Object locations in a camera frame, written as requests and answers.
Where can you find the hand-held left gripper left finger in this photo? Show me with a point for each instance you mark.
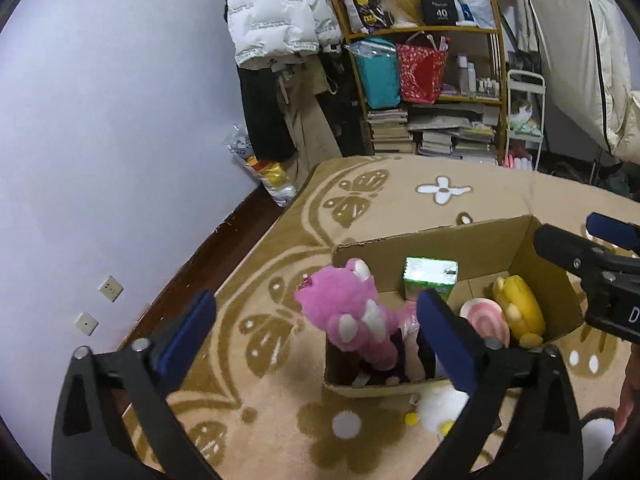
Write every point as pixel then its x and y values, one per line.
pixel 185 342

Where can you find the stack of books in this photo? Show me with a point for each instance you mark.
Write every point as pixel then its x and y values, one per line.
pixel 390 132

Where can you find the pink plush bear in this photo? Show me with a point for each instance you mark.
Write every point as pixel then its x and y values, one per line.
pixel 350 310

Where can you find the pile of papers and books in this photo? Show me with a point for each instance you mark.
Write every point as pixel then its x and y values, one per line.
pixel 455 135

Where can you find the black hanging garment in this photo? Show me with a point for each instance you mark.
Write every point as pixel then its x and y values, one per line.
pixel 350 120
pixel 265 115

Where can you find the white puffer jacket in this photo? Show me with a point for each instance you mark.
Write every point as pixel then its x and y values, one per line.
pixel 280 10

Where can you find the white wall socket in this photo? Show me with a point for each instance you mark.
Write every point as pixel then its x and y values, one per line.
pixel 110 288
pixel 86 323

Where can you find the row of cosmetic bottles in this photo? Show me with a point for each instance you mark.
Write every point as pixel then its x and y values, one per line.
pixel 475 82

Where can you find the cardboard box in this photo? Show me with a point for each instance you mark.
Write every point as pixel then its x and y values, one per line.
pixel 542 280

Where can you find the teal bag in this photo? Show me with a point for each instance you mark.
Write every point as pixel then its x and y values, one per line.
pixel 377 77

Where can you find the green tissue box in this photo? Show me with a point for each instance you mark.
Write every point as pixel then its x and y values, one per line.
pixel 430 275

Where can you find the clear plastic bag of toys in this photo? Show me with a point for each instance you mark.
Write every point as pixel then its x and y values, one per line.
pixel 265 170

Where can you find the black box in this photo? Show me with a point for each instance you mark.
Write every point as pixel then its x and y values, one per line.
pixel 439 7

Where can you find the yellow plush toy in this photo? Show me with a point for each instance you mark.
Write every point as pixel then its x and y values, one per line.
pixel 522 305

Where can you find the red gift bag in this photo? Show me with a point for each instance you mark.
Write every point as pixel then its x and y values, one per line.
pixel 420 72

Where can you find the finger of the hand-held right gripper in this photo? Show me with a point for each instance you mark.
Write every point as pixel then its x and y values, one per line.
pixel 612 230
pixel 562 250

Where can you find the person's right hand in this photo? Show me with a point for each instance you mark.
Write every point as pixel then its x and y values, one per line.
pixel 631 395

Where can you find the white rolling cart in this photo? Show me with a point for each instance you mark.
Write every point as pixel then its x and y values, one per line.
pixel 525 120

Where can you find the pink swirl lollipop pillow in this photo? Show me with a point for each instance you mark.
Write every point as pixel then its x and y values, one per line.
pixel 485 320

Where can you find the beige hanging trousers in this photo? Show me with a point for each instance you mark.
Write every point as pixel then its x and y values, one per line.
pixel 310 125

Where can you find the white fluffy plush toy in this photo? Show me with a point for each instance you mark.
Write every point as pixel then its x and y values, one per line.
pixel 440 407

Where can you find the wooden shelf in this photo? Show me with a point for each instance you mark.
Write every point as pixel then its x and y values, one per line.
pixel 497 60

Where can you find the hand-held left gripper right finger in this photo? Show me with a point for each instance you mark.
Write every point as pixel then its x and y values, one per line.
pixel 450 345

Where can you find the blonde wig on head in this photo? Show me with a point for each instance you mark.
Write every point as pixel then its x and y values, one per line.
pixel 400 0

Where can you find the purple and black printed bag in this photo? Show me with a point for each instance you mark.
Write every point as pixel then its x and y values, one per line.
pixel 362 2

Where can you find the beige patterned carpet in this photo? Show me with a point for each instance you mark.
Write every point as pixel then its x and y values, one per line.
pixel 280 410

